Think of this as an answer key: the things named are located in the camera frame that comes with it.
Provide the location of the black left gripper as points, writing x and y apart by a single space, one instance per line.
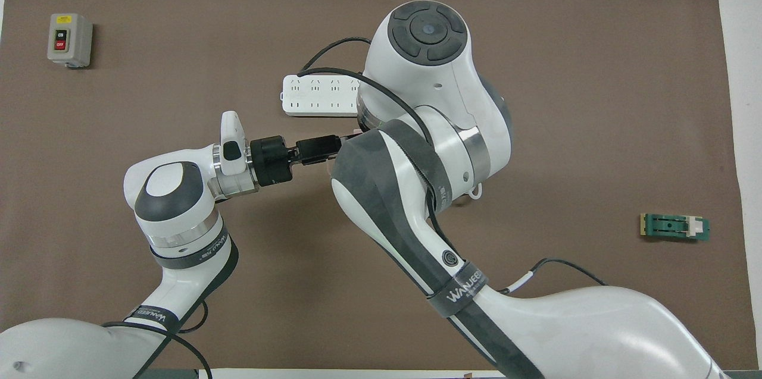
271 159

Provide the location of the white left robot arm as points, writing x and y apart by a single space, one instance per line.
172 200

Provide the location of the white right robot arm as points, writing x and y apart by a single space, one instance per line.
434 93

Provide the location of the brown table mat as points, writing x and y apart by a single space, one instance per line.
595 99

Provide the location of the grey on-off switch box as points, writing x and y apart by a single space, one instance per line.
70 40

